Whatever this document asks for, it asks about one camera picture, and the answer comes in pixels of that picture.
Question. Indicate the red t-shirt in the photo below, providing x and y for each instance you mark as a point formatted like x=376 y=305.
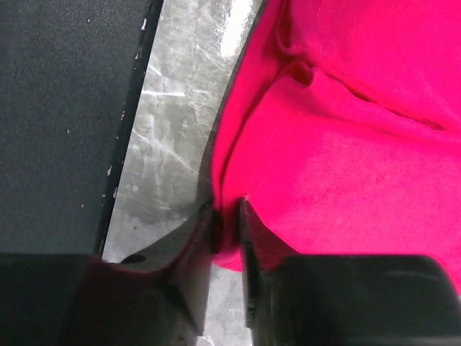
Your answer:
x=342 y=130

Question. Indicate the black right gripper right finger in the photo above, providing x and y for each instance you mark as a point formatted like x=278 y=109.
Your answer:
x=301 y=299

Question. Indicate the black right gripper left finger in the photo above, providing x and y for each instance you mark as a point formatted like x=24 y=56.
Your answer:
x=157 y=296

